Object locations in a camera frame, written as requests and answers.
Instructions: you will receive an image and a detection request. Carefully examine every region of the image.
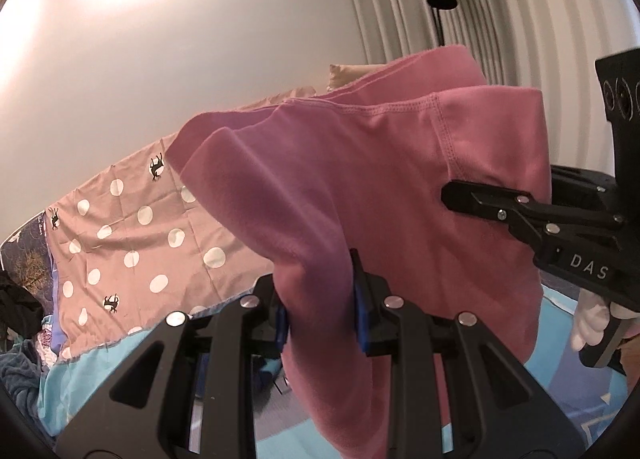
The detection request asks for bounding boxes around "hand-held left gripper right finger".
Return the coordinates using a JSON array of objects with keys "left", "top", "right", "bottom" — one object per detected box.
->
[{"left": 348, "top": 248, "right": 586, "bottom": 459}]

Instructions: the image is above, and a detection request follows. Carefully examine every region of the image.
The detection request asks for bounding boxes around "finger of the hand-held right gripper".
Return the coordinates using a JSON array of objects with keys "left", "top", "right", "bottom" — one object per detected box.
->
[{"left": 441, "top": 180, "right": 618, "bottom": 252}]

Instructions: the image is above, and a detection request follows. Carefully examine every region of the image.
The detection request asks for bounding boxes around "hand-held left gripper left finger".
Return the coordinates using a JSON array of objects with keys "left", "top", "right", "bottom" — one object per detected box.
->
[{"left": 54, "top": 274, "right": 290, "bottom": 459}]

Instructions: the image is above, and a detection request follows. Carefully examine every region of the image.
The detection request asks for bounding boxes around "pink garment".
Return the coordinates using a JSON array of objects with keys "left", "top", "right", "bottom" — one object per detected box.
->
[{"left": 165, "top": 45, "right": 553, "bottom": 459}]

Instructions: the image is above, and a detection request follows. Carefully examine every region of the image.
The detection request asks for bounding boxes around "black clothes pile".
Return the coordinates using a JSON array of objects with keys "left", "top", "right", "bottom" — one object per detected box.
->
[{"left": 0, "top": 271, "right": 43, "bottom": 340}]

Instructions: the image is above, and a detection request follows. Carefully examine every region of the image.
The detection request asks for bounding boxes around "person's right hand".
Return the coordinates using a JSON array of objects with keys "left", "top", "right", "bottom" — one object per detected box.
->
[{"left": 570, "top": 288, "right": 640, "bottom": 352}]

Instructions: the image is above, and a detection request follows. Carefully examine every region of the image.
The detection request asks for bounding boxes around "pink polka dot sheet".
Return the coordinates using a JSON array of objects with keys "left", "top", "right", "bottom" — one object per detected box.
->
[{"left": 45, "top": 86, "right": 331, "bottom": 365}]

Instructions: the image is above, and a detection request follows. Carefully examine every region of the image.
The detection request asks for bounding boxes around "grey pleated curtain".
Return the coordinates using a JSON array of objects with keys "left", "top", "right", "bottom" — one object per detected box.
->
[{"left": 335, "top": 0, "right": 640, "bottom": 180}]

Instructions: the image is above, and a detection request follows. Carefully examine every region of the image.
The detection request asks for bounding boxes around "beige pillow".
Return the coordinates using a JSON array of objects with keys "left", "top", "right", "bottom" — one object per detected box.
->
[{"left": 327, "top": 64, "right": 386, "bottom": 92}]

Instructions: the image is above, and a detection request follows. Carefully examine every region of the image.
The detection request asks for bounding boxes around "light blue blanket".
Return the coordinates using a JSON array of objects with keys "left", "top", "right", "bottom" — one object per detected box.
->
[{"left": 37, "top": 284, "right": 640, "bottom": 459}]

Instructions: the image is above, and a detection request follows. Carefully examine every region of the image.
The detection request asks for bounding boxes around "dark tree print blanket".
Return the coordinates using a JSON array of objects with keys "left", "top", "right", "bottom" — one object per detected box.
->
[{"left": 0, "top": 228, "right": 56, "bottom": 310}]

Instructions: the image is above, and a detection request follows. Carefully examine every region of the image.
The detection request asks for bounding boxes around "blue-grey fluffy blanket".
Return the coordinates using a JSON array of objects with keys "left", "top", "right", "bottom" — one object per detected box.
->
[{"left": 0, "top": 339, "right": 48, "bottom": 420}]

